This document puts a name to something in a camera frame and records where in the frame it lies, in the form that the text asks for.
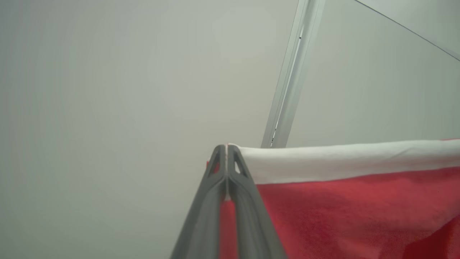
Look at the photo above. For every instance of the red basketball jersey garment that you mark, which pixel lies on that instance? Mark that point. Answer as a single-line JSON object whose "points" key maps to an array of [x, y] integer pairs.
{"points": [[341, 208]]}

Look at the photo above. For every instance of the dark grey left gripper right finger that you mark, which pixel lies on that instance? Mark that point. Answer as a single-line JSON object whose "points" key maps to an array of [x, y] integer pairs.
{"points": [[251, 223]]}

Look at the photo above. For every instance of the aluminium partition post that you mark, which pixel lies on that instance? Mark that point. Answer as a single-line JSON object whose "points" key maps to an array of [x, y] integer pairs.
{"points": [[284, 79], [302, 72]]}

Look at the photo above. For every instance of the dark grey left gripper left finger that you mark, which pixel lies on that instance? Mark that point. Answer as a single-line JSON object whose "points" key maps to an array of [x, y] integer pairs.
{"points": [[205, 216]]}

